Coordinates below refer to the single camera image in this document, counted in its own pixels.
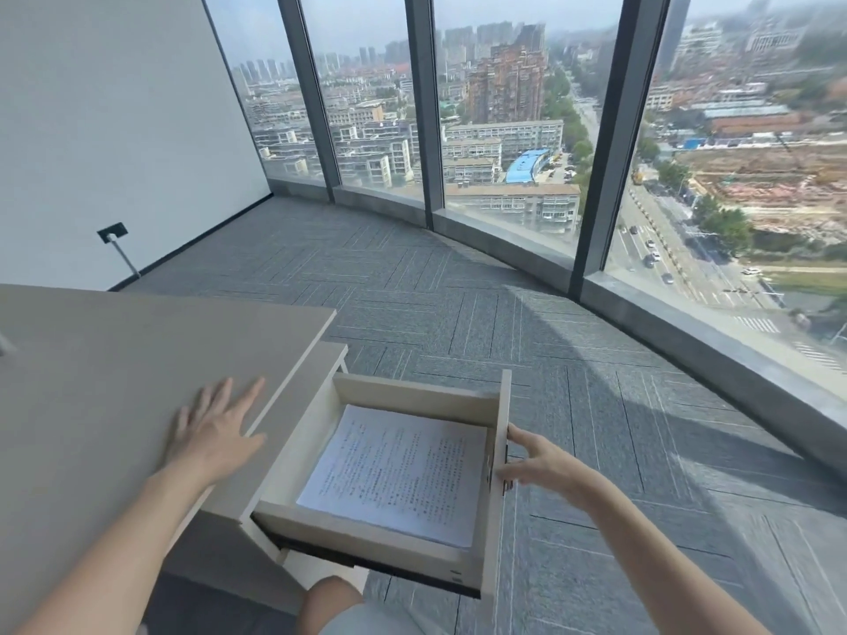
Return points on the beige wooden drawer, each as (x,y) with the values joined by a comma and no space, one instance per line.
(370,545)

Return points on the person's right hand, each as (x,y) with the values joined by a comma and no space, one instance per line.
(552,470)

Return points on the person's left little finger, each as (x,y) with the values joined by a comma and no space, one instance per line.
(182,424)

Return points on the person's left thumb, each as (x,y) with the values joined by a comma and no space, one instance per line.
(255,444)

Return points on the beige drawer cabinet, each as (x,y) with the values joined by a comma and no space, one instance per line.
(225,562)

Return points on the black wall socket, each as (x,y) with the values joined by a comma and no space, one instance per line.
(112,232)

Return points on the person's leg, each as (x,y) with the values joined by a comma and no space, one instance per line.
(331,608)

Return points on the beige wooden desk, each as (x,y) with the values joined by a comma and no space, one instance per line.
(99,376)

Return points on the dark grey window mullion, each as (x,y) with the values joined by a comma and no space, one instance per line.
(622,138)
(423,105)
(311,99)

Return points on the white printed paper sheets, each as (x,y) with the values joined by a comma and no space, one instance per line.
(397,472)

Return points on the person's right forearm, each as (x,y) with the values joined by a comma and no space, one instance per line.
(662,562)

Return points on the grey curved window sill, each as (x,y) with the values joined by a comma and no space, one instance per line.
(662,330)

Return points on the person's right thumb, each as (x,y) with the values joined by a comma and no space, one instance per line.
(513,470)

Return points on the person's left forearm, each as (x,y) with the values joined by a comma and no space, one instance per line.
(112,562)

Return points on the person's left middle finger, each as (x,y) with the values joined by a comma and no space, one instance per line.
(222,396)

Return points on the person's left hand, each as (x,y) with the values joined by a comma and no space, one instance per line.
(208,439)

